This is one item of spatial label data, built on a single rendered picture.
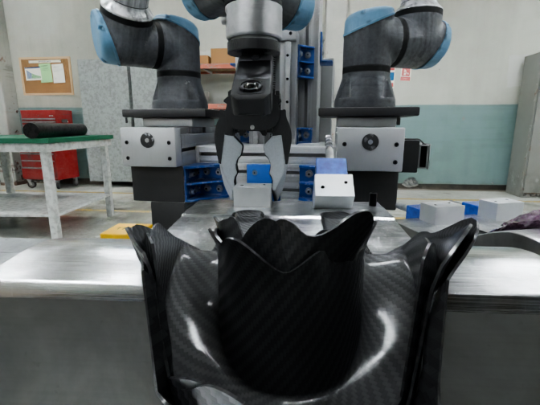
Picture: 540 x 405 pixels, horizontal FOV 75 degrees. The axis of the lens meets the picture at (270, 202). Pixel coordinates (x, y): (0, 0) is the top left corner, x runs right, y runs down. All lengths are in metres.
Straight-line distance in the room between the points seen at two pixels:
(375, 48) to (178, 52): 0.48
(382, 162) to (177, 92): 0.54
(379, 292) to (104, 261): 0.14
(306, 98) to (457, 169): 5.24
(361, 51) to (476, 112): 5.39
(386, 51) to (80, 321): 0.87
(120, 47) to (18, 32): 6.66
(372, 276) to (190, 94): 0.84
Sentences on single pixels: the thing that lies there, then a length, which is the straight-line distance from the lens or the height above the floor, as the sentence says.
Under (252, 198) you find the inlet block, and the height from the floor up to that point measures 0.90.
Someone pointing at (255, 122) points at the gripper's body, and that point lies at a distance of 0.48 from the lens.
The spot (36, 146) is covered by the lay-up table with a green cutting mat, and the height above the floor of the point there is 0.83.
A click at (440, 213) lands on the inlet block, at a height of 0.87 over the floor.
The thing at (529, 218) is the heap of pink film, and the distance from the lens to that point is 0.46.
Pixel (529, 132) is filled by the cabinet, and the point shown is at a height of 0.91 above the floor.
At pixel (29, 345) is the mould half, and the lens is 0.20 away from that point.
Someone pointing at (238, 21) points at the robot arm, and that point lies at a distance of 0.49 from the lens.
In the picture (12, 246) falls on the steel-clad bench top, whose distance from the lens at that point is 0.74.
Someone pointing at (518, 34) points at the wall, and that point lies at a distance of 6.57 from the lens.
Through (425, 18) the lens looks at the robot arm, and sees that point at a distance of 1.02.
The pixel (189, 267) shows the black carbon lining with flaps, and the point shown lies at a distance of 0.22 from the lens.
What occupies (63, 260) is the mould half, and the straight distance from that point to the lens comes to 0.20.
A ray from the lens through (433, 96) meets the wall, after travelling 6.05.
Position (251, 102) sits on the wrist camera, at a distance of 0.40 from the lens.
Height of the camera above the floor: 1.00
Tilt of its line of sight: 12 degrees down
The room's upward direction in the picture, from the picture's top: straight up
